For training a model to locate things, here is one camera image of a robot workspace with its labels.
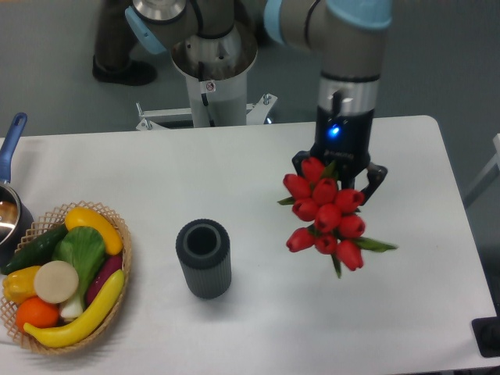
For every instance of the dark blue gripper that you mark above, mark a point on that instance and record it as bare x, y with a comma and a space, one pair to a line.
343, 140

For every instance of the red tulip bouquet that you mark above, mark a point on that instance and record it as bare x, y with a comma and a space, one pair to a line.
334, 227

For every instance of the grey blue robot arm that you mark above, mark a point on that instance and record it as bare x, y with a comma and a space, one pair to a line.
349, 35

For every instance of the dark grey ribbed vase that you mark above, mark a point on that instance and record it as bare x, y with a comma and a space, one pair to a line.
203, 250

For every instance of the black device at table edge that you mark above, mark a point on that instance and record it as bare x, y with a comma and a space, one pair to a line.
486, 332

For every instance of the purple eggplant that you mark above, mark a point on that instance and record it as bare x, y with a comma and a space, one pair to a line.
111, 265

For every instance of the yellow squash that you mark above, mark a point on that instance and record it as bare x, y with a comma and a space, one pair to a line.
85, 217

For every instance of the green leafy bok choy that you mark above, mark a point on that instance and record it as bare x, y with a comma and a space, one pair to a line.
84, 249

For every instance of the yellow banana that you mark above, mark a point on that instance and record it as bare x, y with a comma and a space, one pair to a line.
87, 322

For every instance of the beige round disc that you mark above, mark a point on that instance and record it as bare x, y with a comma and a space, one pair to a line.
56, 282

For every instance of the green cucumber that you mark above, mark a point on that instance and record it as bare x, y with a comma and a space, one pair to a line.
36, 252

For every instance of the orange fruit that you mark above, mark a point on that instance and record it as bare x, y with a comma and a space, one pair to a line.
38, 313

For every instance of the yellow bell pepper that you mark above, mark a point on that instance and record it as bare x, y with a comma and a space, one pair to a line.
18, 286

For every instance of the woven wicker basket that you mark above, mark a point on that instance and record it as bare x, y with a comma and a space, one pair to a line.
46, 222

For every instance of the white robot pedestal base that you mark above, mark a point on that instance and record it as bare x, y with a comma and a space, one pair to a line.
215, 72

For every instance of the white frame at right edge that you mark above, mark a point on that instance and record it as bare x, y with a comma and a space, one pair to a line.
483, 180

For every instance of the blue handled steel saucepan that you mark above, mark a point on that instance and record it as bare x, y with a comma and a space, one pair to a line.
16, 219

